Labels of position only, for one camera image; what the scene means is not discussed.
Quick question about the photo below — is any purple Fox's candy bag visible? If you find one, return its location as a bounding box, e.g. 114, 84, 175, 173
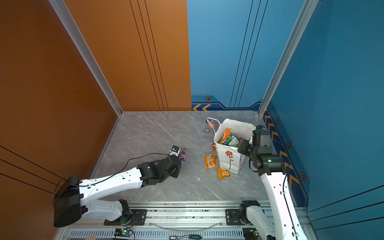
178, 148, 186, 163

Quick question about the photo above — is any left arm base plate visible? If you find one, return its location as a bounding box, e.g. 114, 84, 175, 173
104, 209, 148, 227

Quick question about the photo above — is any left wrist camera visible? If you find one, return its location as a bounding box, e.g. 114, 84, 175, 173
169, 145, 181, 157

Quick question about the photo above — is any green circuit board left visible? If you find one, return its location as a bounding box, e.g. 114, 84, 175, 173
114, 228, 136, 240

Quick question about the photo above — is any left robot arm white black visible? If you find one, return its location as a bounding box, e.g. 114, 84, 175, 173
53, 155, 182, 228

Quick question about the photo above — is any pink bear keychain toy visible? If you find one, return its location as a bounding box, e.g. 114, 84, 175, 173
206, 119, 217, 129

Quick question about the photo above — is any aluminium corner post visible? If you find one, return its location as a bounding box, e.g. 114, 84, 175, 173
258, 0, 319, 117
49, 0, 123, 117

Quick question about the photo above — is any green white snack bag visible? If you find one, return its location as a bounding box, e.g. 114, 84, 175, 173
220, 135, 240, 148

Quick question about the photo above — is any orange yellow snack pouch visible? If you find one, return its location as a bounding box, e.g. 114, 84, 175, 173
205, 154, 219, 169

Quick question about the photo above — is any left aluminium corner post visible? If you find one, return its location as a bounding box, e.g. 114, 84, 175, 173
49, 0, 123, 117

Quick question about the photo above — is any white paper bag with flower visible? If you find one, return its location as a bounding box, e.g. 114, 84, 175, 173
207, 118, 256, 174

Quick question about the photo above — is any right aluminium corner post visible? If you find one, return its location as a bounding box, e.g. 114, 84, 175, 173
258, 0, 319, 117

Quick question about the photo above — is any green handled screwdriver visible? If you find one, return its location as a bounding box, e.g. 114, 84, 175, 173
169, 234, 203, 240

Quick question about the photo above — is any aluminium front rail frame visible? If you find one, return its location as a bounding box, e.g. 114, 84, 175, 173
53, 200, 318, 240

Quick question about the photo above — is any orange Fox's candy bag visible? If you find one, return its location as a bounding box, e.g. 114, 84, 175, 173
221, 129, 231, 142

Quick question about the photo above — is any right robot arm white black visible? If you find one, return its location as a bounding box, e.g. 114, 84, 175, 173
238, 140, 308, 240

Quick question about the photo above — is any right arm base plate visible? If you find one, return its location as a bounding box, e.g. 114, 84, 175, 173
225, 209, 250, 226

